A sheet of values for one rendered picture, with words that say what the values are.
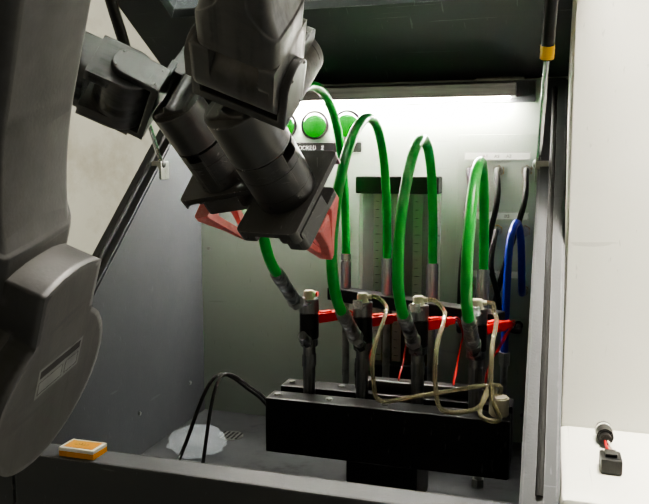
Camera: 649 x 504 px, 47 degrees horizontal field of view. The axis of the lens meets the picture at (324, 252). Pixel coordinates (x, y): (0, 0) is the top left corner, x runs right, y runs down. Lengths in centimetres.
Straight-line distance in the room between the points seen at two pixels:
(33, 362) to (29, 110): 9
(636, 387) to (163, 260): 78
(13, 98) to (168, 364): 112
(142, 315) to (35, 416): 94
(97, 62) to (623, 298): 69
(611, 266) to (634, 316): 7
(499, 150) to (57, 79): 106
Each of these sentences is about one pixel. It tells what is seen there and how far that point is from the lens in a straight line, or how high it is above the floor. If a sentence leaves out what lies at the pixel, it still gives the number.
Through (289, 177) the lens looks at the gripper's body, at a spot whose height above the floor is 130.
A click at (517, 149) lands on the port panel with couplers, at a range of 128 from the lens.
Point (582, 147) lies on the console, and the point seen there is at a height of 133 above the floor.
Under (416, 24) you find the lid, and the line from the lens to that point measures 122.
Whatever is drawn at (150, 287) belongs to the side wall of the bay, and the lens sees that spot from 128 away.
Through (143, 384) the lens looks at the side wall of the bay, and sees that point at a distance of 129.
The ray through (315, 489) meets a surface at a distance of 87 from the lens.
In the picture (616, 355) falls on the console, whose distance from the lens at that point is 102.
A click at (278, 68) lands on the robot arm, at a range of 53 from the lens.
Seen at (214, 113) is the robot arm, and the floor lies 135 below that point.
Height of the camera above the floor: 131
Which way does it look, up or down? 7 degrees down
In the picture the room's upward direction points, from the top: straight up
